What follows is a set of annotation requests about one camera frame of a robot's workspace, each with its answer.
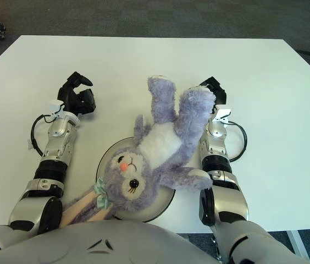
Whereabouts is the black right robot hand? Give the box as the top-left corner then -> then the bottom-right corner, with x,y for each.
198,76 -> 227,115

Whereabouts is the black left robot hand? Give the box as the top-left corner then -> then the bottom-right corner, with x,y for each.
57,71 -> 97,118

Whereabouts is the white table leg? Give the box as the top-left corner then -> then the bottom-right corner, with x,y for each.
286,230 -> 309,264

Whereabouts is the white plate with black rim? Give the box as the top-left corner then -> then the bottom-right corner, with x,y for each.
96,136 -> 176,223

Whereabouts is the silver robot torso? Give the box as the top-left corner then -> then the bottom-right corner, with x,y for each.
0,219 -> 310,264

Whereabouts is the purple plush bunny doll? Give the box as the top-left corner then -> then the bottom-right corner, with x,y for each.
58,74 -> 218,229

